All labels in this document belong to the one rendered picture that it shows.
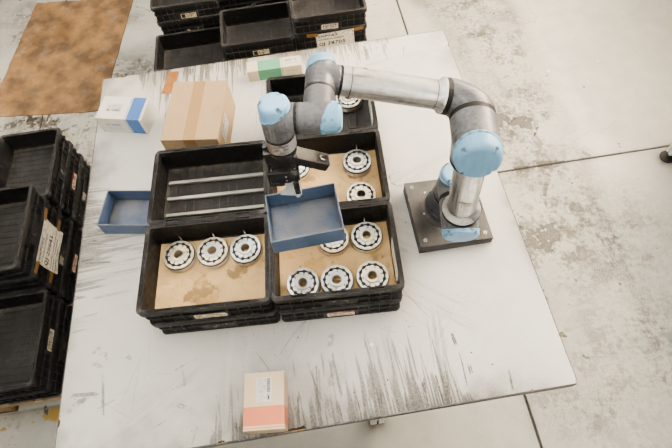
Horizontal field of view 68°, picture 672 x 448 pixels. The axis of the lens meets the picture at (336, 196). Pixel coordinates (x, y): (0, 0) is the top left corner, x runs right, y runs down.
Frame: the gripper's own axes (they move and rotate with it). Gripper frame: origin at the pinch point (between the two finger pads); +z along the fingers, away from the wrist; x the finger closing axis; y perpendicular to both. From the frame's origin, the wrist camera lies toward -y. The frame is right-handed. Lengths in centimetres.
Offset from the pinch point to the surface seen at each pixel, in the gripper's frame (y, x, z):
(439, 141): -55, -46, 39
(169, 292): 47, 10, 31
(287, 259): 8.3, 4.0, 30.1
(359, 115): -24, -52, 25
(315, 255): -1.0, 3.9, 30.2
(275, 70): 8, -91, 30
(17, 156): 144, -95, 66
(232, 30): 35, -168, 60
